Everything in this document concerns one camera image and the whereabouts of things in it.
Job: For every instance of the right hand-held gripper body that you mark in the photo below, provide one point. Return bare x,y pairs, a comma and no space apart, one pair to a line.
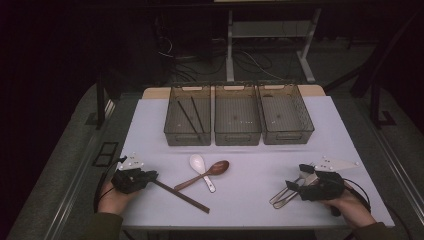
325,187

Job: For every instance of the white metal desk frame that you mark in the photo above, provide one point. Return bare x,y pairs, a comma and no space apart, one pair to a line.
230,50

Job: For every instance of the smoky plastic bin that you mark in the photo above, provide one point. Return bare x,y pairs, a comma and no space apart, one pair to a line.
285,115
237,116
176,126

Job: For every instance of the black upright stand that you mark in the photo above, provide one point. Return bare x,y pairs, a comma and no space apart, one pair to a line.
375,103
100,100

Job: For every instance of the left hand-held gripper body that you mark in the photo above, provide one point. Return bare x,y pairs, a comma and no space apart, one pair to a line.
131,180

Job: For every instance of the metal floor rail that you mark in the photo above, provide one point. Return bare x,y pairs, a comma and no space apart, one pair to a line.
400,173
71,196

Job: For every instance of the person's right hand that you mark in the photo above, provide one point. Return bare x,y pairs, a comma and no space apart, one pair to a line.
353,210

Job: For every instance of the black diagonal bar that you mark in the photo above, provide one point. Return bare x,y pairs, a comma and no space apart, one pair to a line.
366,60

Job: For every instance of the brown chopstick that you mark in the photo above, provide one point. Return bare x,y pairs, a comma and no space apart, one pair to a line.
184,196
181,198

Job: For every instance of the person's left hand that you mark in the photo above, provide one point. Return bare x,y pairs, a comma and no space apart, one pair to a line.
115,201

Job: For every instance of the brown wooden spoon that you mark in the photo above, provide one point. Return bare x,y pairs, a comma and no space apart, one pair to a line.
218,167

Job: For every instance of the white ceramic spoon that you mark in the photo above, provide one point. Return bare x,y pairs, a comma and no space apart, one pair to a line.
196,163

